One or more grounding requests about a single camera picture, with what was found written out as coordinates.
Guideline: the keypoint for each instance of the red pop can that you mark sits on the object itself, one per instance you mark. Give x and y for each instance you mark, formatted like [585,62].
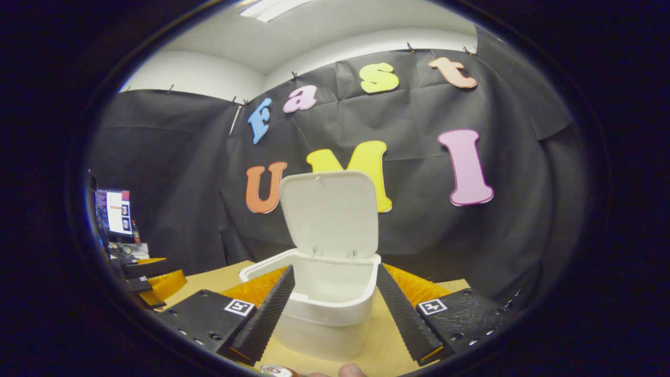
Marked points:
[276,371]

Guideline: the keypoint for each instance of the white desktop garbage bin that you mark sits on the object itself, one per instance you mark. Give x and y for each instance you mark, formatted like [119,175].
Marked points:
[330,214]

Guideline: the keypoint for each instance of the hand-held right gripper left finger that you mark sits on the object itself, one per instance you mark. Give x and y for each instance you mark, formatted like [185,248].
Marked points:
[267,314]

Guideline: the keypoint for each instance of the small red bottle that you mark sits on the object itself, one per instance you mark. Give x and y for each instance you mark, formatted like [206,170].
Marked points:
[136,233]

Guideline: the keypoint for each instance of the black backdrop cloth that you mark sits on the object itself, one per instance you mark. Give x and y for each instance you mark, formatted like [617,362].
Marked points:
[183,183]

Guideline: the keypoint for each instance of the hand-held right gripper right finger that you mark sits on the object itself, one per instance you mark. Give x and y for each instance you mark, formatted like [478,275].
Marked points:
[403,314]

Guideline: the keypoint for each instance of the large ceiling light panel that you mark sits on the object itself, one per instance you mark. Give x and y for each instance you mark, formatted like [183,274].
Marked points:
[275,8]

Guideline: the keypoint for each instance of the computer monitor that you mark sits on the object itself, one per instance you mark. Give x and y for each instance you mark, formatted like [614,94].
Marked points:
[118,212]

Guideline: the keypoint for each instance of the wooden desktop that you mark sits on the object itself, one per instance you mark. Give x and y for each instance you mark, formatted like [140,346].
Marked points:
[207,280]

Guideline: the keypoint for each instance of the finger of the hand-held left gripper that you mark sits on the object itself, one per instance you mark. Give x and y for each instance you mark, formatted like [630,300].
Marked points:
[167,285]
[146,268]

